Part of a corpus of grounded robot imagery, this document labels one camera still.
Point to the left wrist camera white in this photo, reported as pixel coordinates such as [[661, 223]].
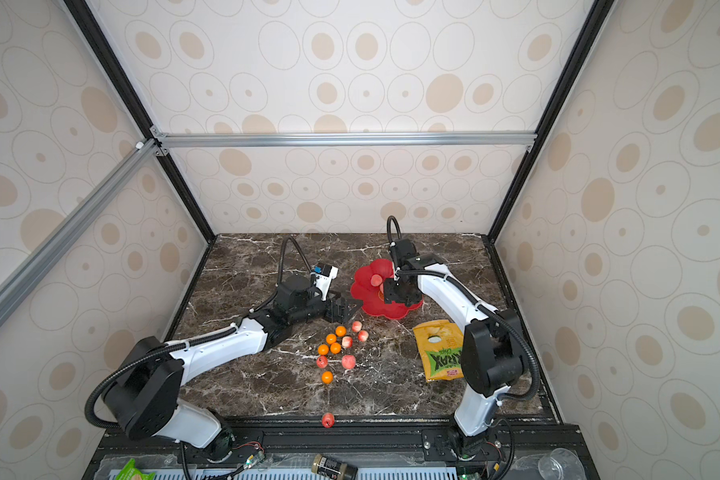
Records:
[[322, 276]]

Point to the horizontal aluminium frame bar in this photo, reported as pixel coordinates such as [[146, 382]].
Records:
[[357, 139]]

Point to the red flower-shaped fruit bowl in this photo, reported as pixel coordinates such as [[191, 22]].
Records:
[[372, 297]]

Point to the clear plastic cup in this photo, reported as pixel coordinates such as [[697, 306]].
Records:
[[561, 464]]

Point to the pink peach bottom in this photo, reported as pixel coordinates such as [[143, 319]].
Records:
[[328, 420]]

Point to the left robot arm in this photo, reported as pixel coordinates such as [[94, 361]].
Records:
[[142, 396]]

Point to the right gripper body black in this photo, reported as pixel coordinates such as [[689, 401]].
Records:
[[393, 291]]

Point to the dark glass bottle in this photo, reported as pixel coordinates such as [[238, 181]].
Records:
[[333, 469]]

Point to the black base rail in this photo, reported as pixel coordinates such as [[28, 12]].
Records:
[[430, 440]]

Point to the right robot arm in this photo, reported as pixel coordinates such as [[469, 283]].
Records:
[[496, 360]]

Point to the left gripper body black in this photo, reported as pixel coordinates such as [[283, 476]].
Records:
[[330, 314]]

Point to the green packet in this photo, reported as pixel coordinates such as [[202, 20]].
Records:
[[131, 472]]

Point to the diagonal aluminium frame bar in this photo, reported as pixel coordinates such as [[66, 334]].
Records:
[[16, 288]]

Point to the yellow snack bag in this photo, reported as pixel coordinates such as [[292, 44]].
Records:
[[440, 343]]

